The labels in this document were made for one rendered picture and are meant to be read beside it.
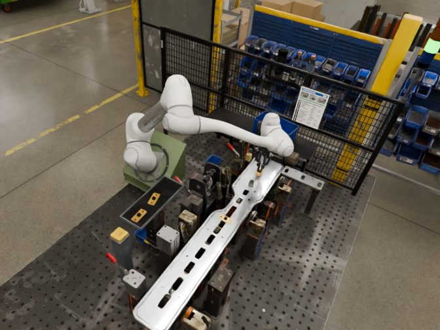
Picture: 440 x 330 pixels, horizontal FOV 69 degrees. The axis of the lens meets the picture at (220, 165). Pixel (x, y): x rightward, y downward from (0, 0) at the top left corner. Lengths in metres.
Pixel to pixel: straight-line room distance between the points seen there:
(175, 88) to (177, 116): 0.15
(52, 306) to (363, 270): 2.46
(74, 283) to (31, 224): 1.40
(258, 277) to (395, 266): 1.69
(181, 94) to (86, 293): 1.21
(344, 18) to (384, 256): 5.97
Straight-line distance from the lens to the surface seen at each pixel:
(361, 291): 3.14
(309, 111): 2.46
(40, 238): 3.27
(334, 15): 8.34
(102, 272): 2.09
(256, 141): 1.76
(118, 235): 1.64
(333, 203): 2.64
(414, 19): 2.21
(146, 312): 1.61
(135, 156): 2.12
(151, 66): 4.66
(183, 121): 1.66
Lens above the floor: 2.47
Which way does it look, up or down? 42 degrees down
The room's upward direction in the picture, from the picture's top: 7 degrees clockwise
